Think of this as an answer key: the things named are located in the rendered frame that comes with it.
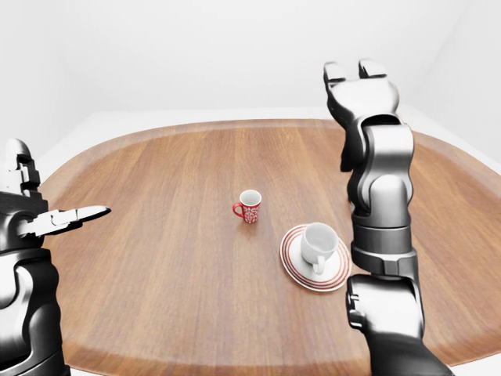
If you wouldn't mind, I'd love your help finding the red patterned mug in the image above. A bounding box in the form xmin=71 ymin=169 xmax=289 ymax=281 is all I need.
xmin=232 ymin=189 xmax=262 ymax=225

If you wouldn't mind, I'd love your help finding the white mug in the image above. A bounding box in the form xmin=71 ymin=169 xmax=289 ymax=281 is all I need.
xmin=300 ymin=222 xmax=340 ymax=276

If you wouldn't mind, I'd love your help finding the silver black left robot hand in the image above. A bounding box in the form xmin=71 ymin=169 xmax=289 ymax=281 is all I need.
xmin=0 ymin=138 xmax=112 ymax=254

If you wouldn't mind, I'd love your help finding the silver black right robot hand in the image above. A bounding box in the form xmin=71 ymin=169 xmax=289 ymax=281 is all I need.
xmin=323 ymin=58 xmax=416 ymax=227

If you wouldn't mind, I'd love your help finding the white plate with red rings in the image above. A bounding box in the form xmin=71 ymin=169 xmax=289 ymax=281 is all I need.
xmin=279 ymin=222 xmax=353 ymax=293

